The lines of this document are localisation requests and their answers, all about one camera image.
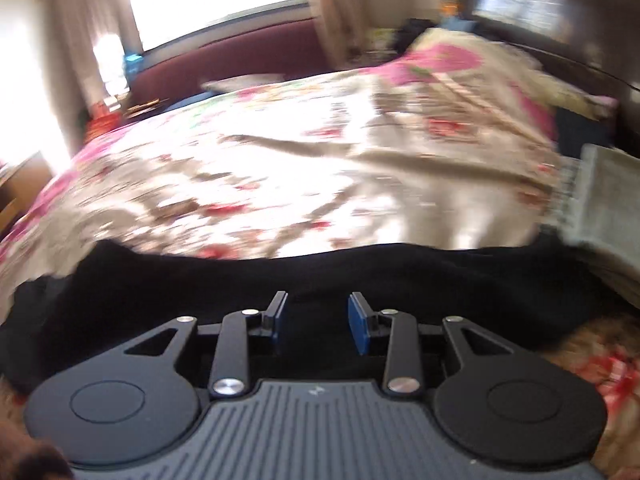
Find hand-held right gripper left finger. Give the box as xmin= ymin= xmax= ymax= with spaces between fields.
xmin=100 ymin=290 xmax=290 ymax=402

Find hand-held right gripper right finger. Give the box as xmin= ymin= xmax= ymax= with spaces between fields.
xmin=347 ymin=291 xmax=532 ymax=397

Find black pants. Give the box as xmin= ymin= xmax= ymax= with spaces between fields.
xmin=0 ymin=239 xmax=623 ymax=396

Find floral satin bedspread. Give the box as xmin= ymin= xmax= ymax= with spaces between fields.
xmin=0 ymin=67 xmax=640 ymax=480

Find white pillow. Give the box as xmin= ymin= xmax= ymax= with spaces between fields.
xmin=201 ymin=74 xmax=287 ymax=94

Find maroon padded sofa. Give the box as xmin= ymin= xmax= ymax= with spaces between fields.
xmin=124 ymin=17 xmax=351 ymax=117

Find red shopping bag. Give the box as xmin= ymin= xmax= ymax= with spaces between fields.
xmin=84 ymin=101 xmax=124 ymax=137

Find pink floral folded quilt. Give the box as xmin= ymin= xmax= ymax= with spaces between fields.
xmin=380 ymin=26 xmax=621 ymax=163

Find light green cloth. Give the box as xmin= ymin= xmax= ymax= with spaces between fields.
xmin=556 ymin=143 xmax=640 ymax=262

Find wooden cabinet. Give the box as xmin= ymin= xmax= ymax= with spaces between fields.
xmin=0 ymin=151 xmax=57 ymax=237

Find black cloth pile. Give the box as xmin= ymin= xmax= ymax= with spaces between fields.
xmin=394 ymin=19 xmax=437 ymax=47

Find beige floral curtain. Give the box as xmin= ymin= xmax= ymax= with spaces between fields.
xmin=47 ymin=0 xmax=147 ymax=108
xmin=302 ymin=0 xmax=382 ymax=67

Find window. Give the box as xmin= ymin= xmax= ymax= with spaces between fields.
xmin=122 ymin=0 xmax=309 ymax=54

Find yellow packet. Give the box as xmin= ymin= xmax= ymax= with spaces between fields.
xmin=436 ymin=0 xmax=469 ymax=19

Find dark wooden headboard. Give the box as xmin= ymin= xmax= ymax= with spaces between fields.
xmin=465 ymin=0 xmax=640 ymax=161

